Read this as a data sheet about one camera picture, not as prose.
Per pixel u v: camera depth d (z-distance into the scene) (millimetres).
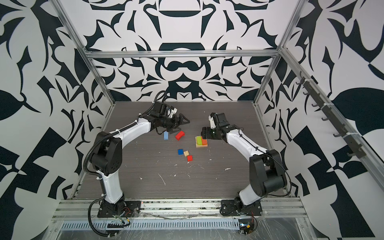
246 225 713
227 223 714
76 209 762
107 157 501
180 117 811
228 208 742
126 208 726
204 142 969
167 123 797
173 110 876
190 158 921
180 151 941
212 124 813
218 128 690
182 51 911
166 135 1010
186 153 918
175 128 820
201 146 961
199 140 963
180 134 984
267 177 445
